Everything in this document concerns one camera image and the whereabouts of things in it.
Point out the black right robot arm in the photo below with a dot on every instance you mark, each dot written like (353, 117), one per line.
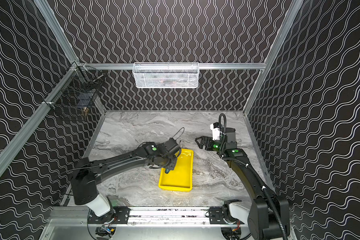
(268, 217)

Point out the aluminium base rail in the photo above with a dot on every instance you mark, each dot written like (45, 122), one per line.
(165, 216)

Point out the aluminium right frame post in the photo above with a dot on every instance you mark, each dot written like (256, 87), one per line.
(285, 27)

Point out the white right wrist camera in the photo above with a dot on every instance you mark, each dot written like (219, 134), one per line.
(216, 132)

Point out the aluminium back crossbar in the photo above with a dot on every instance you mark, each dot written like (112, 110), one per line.
(178, 66)

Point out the white wire mesh basket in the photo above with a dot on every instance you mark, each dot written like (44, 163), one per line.
(166, 79)

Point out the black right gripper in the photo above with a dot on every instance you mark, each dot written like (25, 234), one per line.
(209, 144)

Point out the black wire basket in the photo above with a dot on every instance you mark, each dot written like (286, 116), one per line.
(75, 101)

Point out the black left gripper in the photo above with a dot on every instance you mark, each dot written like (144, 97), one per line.
(169, 165)

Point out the aluminium left side rail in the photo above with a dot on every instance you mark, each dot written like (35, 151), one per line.
(21, 138)

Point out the yellow plastic bin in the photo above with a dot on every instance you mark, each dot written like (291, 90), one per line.
(181, 178)

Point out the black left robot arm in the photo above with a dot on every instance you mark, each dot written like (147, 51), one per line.
(88, 174)

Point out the aluminium frame post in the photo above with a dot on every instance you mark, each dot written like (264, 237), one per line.
(52, 22)
(285, 27)

